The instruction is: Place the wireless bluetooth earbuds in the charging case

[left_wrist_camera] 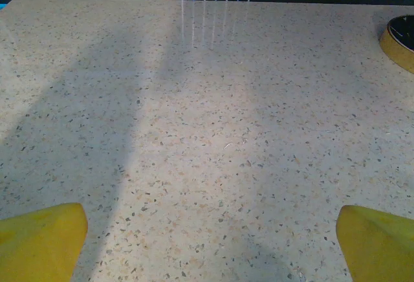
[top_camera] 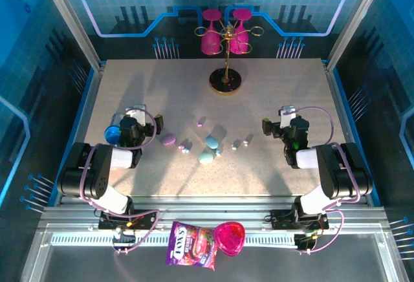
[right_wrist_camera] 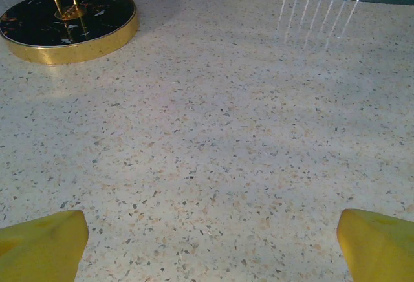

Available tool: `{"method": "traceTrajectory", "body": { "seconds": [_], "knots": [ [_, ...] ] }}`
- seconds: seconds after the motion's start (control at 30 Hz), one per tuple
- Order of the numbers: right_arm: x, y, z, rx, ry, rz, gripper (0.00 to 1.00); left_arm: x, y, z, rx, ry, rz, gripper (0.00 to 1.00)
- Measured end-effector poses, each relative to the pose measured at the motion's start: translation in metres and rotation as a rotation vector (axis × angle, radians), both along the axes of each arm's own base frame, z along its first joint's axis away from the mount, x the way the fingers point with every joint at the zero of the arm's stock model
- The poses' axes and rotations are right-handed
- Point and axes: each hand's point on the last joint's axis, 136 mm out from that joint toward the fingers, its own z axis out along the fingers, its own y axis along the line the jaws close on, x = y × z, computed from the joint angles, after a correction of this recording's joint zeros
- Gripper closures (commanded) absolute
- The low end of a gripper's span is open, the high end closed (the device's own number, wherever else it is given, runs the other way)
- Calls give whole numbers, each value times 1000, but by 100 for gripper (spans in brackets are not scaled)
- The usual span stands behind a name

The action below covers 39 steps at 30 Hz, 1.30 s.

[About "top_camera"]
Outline purple earbud charging case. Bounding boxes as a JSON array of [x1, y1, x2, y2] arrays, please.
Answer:
[[160, 133, 177, 147]]

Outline mint earbud charging case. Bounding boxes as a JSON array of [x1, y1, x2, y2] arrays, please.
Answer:
[[198, 151, 215, 166]]

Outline yogurt cup with blue lid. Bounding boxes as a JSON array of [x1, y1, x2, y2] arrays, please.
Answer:
[[103, 113, 130, 146]]

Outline gold cup rack black base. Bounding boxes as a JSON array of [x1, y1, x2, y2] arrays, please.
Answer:
[[193, 19, 265, 95]]

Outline pink goblet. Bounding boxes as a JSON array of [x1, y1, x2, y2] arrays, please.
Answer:
[[228, 8, 252, 55], [200, 8, 223, 56]]

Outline black connector box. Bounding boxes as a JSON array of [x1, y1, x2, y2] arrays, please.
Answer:
[[112, 232, 136, 248], [296, 232, 317, 252]]

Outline pink heart-shaped container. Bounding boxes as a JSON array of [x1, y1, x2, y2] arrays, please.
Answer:
[[213, 220, 246, 257]]

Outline purple candy bag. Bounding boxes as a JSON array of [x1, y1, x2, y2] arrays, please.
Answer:
[[164, 220, 217, 272]]

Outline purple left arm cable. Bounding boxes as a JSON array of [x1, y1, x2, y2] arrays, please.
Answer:
[[79, 107, 161, 255]]

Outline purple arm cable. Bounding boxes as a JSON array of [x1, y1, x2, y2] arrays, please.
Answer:
[[79, 107, 161, 255], [292, 105, 362, 254]]

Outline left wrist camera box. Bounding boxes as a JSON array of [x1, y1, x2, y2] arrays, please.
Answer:
[[125, 103, 147, 124]]

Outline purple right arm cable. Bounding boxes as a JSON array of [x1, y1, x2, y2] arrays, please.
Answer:
[[292, 105, 362, 254]]

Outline aluminium frame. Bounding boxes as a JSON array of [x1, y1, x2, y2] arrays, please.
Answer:
[[19, 0, 407, 282]]

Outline white slotted cable duct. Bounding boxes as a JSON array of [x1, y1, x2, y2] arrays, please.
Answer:
[[50, 232, 297, 248]]

